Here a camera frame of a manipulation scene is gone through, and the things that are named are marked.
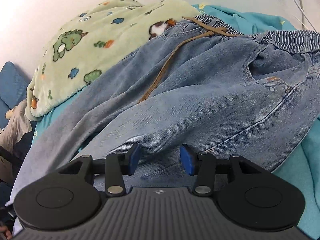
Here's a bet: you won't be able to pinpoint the white charger cable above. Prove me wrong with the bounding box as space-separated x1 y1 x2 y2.
283 0 318 30

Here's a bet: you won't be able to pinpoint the green dinosaur fleece blanket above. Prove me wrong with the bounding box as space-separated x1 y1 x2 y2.
25 0 199 121

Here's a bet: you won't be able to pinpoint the blue denim jeans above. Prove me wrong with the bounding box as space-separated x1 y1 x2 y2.
11 14 320 235

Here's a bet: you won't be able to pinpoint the teal smiley bed sheet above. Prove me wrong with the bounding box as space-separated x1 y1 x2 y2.
32 3 320 239

